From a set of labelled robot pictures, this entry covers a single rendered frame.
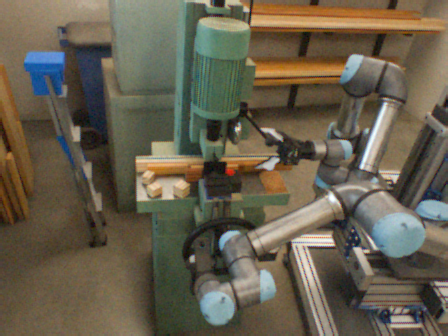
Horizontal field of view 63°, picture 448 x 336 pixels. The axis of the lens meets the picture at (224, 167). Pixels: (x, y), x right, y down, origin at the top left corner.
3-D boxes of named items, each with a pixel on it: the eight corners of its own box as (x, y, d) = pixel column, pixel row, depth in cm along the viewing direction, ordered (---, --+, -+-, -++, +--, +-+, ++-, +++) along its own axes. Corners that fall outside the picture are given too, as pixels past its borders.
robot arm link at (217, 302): (241, 321, 87) (207, 333, 85) (230, 300, 98) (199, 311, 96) (234, 291, 86) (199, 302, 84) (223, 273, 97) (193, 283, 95)
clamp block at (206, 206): (201, 221, 131) (203, 202, 126) (196, 197, 141) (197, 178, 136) (241, 218, 134) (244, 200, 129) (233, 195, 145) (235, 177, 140)
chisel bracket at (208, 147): (204, 164, 142) (205, 146, 137) (198, 145, 153) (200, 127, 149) (222, 164, 144) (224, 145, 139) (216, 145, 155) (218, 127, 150)
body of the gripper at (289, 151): (285, 146, 123) (318, 146, 125) (277, 136, 130) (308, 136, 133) (282, 166, 126) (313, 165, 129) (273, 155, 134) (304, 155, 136)
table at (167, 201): (136, 231, 127) (135, 218, 124) (136, 179, 151) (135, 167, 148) (296, 221, 141) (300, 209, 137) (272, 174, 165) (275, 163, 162)
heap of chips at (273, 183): (267, 193, 143) (268, 186, 141) (257, 172, 154) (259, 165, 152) (288, 192, 145) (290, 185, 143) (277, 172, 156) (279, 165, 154)
